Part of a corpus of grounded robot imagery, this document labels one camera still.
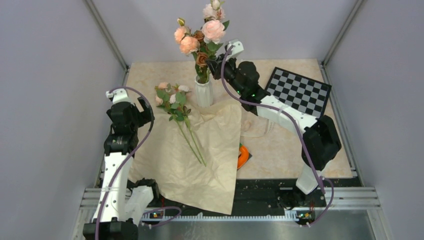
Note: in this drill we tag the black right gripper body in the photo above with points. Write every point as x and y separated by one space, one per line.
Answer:
230 72

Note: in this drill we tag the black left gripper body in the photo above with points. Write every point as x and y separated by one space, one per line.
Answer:
140 117

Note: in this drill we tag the peach pink flower stem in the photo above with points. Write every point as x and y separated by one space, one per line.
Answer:
189 43

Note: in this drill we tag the pale pink peony stem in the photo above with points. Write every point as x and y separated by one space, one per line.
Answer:
215 26

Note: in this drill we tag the orange paper flower bouquet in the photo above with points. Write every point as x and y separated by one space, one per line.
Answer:
196 165

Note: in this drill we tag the brown rose flower stem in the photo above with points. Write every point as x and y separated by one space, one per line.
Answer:
200 57

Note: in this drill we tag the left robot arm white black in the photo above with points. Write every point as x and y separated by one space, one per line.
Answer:
113 219

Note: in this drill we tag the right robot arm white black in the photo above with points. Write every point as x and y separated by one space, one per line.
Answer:
320 142

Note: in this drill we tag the white ribbed vase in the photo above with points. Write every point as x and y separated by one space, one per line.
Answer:
204 93

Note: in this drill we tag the artificial flower bunch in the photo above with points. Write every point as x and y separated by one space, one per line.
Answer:
173 100

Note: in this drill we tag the black grey checkerboard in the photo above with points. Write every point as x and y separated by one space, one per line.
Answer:
302 93

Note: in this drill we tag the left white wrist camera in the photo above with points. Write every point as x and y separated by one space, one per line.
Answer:
119 95

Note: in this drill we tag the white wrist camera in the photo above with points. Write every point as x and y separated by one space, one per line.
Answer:
119 95
235 47

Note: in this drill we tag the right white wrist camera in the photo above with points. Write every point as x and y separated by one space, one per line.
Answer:
235 47

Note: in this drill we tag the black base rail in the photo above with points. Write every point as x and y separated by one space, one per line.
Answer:
254 198

